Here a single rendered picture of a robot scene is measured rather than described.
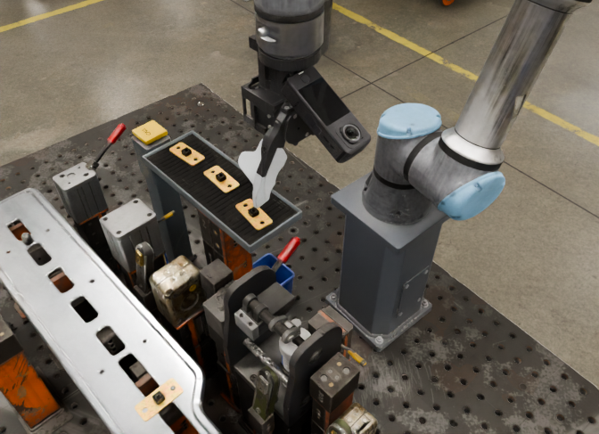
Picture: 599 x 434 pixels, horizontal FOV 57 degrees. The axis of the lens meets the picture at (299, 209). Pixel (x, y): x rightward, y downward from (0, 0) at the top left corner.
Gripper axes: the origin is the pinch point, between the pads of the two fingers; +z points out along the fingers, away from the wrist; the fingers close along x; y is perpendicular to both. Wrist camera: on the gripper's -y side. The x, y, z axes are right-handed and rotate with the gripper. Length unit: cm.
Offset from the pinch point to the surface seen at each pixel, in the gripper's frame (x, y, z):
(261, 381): 11.9, -2.8, 35.6
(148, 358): 22, 19, 44
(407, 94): -214, 126, 144
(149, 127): -9, 61, 28
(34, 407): 42, 40, 66
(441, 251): -124, 35, 144
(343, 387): 4.0, -14.0, 32.4
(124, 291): 17, 36, 44
